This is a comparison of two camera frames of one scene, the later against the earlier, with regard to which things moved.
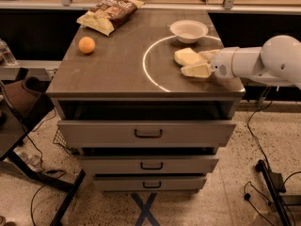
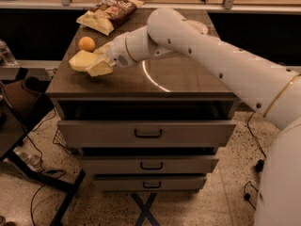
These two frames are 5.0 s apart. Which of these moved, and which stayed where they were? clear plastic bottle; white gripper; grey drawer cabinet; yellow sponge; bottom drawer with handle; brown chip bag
Moved: yellow sponge; white gripper
Stayed: bottom drawer with handle; grey drawer cabinet; brown chip bag; clear plastic bottle
